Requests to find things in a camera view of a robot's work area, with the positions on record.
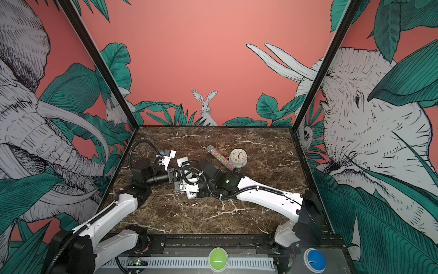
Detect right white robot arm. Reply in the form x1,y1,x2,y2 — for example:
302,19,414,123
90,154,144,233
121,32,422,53
179,160,328,247

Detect white vented cable duct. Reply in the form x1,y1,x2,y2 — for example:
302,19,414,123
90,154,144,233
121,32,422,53
119,257,277,271

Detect black front rail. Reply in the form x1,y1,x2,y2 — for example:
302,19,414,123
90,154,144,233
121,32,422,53
145,234,343,256

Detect green push button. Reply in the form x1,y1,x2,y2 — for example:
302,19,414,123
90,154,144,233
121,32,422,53
208,247,229,273

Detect blue push button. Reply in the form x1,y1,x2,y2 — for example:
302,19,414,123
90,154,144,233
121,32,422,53
303,248,327,274

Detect glitter microphone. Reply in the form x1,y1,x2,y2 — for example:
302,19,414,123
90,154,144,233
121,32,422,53
206,145,236,171

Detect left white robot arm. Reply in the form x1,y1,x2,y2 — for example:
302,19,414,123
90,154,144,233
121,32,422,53
41,150,179,274

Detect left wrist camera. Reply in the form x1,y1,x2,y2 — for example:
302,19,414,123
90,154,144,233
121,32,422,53
158,150,176,171

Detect white alarm clock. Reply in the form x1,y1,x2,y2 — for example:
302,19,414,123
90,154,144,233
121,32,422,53
229,148,248,168

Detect white remote control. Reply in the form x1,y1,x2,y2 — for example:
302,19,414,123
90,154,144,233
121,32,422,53
177,157,199,195

